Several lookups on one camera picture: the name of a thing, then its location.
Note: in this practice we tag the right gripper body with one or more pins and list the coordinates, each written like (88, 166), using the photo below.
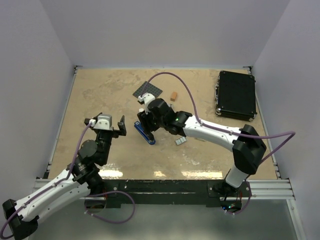
(150, 123)

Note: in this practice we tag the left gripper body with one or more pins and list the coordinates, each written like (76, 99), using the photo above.
(104, 139)

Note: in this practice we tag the staple tray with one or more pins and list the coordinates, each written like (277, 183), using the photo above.
(180, 140)

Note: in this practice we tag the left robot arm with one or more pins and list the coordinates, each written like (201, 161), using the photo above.
(81, 178)

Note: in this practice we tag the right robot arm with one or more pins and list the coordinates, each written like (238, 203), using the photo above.
(244, 143)

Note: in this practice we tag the plain wooden block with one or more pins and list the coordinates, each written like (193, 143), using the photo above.
(173, 96)

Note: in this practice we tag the grey studded baseplate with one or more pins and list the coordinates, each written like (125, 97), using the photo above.
(149, 88)

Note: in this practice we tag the black case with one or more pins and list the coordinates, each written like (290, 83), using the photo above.
(235, 96)

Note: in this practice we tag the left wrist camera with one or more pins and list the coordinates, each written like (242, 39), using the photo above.
(101, 122)

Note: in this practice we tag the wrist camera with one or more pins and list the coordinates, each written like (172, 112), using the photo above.
(146, 98)
(101, 122)

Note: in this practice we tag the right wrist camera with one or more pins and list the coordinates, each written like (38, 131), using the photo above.
(146, 98)

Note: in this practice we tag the black base frame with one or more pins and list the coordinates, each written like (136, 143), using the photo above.
(226, 197)

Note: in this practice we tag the aluminium rail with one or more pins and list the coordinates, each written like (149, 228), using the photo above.
(260, 189)

